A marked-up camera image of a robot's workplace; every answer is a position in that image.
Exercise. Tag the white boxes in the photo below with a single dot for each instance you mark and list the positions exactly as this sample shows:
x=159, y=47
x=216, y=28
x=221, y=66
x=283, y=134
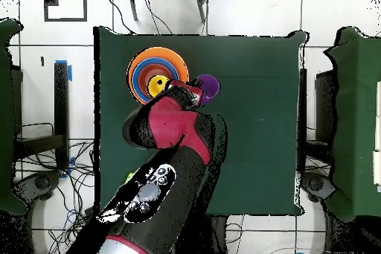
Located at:
x=377, y=164

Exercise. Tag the large orange plastic bowl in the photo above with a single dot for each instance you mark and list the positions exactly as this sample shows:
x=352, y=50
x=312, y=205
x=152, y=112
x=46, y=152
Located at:
x=154, y=53

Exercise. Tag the lime green plastic cup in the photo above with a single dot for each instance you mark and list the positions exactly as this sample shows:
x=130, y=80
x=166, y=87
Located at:
x=128, y=176

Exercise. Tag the green cloth side table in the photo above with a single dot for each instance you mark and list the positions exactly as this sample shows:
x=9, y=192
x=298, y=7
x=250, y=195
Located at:
x=6, y=117
x=357, y=117

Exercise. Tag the blue plastic bowl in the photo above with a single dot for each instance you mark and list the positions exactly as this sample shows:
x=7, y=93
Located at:
x=136, y=81

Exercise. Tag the small red plastic bowl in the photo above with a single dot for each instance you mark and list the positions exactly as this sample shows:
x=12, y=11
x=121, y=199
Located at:
x=148, y=70

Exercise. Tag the dark green tablecloth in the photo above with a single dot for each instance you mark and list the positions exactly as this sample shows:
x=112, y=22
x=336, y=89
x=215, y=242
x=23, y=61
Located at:
x=253, y=146

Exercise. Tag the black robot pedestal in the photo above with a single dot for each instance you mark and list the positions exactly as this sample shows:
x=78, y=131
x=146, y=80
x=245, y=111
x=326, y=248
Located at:
x=217, y=236

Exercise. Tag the black rounded stand foot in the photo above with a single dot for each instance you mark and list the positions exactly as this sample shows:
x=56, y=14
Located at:
x=315, y=184
x=43, y=182

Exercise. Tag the black metal stand frame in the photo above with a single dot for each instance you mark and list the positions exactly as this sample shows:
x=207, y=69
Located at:
x=61, y=102

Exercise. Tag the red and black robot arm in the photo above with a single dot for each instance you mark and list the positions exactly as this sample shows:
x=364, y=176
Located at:
x=166, y=161

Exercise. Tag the blue tape strip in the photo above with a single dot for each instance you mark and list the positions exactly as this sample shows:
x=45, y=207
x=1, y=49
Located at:
x=70, y=73

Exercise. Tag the purple plastic cup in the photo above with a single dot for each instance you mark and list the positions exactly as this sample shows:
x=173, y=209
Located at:
x=211, y=87

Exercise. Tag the yellow plastic cup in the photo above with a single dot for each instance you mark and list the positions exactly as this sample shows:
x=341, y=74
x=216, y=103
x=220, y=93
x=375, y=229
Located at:
x=154, y=87

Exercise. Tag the black metal bar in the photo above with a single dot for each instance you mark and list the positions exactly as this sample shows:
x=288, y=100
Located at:
x=303, y=102

